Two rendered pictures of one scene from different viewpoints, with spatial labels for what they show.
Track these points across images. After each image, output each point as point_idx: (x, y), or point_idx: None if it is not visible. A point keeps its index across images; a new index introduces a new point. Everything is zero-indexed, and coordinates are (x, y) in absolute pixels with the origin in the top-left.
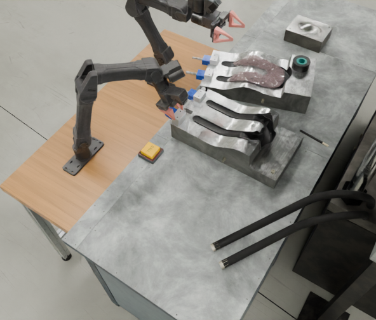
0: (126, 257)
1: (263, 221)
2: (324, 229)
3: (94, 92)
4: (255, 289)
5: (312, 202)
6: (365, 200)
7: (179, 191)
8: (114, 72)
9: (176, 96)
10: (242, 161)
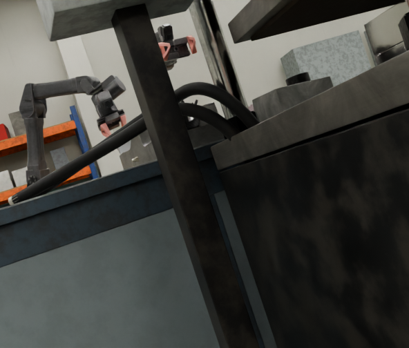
0: None
1: None
2: (242, 230)
3: (30, 103)
4: (12, 204)
5: (142, 115)
6: (204, 90)
7: None
8: (49, 83)
9: (97, 97)
10: (139, 143)
